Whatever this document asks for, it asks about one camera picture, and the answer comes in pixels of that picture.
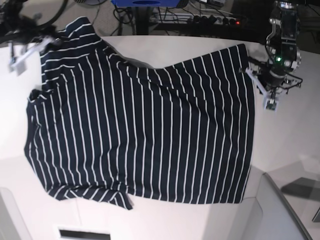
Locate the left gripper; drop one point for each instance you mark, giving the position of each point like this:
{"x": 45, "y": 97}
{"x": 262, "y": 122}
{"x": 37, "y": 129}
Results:
{"x": 275, "y": 76}

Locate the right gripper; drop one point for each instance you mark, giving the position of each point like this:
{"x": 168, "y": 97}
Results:
{"x": 23, "y": 30}

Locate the navy white striped t-shirt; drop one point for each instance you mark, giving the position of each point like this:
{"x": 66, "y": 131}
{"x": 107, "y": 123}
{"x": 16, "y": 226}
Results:
{"x": 102, "y": 128}

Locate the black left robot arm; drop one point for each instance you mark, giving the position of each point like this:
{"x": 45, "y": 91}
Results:
{"x": 287, "y": 2}

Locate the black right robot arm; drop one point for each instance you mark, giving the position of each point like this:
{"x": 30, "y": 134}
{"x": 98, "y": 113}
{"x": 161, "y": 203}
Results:
{"x": 15, "y": 7}

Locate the blue bin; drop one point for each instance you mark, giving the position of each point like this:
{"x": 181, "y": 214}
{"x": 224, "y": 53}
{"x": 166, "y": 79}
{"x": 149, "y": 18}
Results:
{"x": 145, "y": 3}

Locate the white power strip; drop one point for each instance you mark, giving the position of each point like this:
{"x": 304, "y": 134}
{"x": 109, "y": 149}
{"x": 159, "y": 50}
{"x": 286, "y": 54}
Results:
{"x": 181, "y": 18}

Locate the black table leg post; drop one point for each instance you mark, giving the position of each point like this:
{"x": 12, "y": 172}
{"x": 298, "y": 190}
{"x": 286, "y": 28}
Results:
{"x": 142, "y": 19}

